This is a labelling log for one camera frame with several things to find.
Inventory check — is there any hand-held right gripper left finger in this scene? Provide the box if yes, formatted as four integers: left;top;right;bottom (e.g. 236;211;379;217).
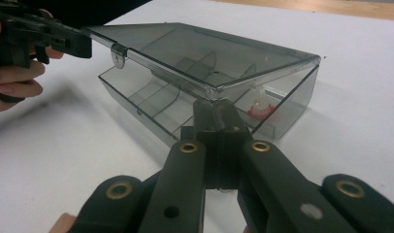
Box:
180;99;223;190

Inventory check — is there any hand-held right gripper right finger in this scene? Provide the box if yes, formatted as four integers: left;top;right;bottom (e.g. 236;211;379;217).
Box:
215;98;254;190

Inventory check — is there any small red white object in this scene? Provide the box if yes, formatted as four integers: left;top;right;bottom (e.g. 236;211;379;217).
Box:
246;85;278;121

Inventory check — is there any clear grey plastic compartment box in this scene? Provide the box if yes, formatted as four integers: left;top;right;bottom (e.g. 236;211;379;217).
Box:
82;21;322;149

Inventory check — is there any white table board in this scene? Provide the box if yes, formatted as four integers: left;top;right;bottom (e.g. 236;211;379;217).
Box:
0;0;394;233

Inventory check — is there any wooden table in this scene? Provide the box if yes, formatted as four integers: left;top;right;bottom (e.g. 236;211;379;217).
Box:
213;0;394;22

